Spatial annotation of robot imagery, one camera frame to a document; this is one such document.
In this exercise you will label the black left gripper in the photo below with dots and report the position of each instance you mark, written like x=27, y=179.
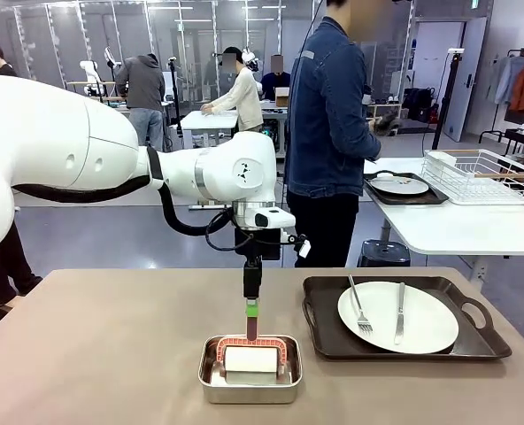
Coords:
x=257, y=243

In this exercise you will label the dark brown serving tray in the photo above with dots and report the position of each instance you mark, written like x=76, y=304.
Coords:
x=324, y=305
x=403, y=199

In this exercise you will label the orange lint roller white roll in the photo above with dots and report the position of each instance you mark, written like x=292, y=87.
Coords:
x=251, y=360

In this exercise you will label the white round plate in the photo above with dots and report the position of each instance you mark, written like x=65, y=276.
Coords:
x=399, y=188
x=421, y=319

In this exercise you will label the dark grey cleaning cloth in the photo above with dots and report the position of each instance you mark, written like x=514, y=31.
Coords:
x=388, y=124

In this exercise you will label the person's right denim forearm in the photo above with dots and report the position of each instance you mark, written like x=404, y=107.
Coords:
x=370, y=148

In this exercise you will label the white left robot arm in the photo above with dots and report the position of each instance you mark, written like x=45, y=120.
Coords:
x=45, y=133

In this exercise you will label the person's right hand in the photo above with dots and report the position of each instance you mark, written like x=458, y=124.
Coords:
x=372, y=125

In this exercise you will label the silver metal tray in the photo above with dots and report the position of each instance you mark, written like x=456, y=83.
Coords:
x=248, y=394

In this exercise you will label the silver fork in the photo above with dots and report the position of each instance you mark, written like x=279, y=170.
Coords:
x=364, y=326

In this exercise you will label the black plastic stool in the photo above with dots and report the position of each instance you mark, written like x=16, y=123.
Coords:
x=383, y=254

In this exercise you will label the silver table knife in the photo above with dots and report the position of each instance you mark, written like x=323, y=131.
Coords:
x=399, y=319

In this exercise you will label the white background table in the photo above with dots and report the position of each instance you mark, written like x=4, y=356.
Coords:
x=209, y=119

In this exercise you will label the person in white sweater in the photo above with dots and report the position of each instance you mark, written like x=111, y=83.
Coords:
x=246, y=97

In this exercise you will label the small cardboard box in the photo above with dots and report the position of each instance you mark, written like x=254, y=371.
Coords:
x=282, y=99

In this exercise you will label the person in denim jacket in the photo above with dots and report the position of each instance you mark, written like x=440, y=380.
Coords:
x=324, y=110

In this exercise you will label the seated person in navy top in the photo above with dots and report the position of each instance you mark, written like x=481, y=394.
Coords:
x=275, y=82

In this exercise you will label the white side table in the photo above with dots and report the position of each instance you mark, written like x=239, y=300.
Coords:
x=465, y=230

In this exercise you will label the person in grey hoodie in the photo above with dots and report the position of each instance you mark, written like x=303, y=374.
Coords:
x=140, y=84

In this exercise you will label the black bags pile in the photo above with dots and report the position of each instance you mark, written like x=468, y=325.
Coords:
x=419, y=104

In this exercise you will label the person in dark trousers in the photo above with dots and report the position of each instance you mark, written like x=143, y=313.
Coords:
x=1, y=274

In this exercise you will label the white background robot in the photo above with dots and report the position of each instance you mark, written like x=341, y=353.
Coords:
x=91, y=71

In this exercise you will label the black tripod stand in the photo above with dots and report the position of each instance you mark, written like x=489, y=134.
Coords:
x=447, y=97

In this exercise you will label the white door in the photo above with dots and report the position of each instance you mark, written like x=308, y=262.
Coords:
x=474, y=88

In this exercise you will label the light grey hanging shirt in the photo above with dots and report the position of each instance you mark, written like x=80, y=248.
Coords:
x=503, y=79

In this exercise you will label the distant person in black top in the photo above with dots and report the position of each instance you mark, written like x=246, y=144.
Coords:
x=5, y=70

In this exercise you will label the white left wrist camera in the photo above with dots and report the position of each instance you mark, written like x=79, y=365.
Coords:
x=273, y=218

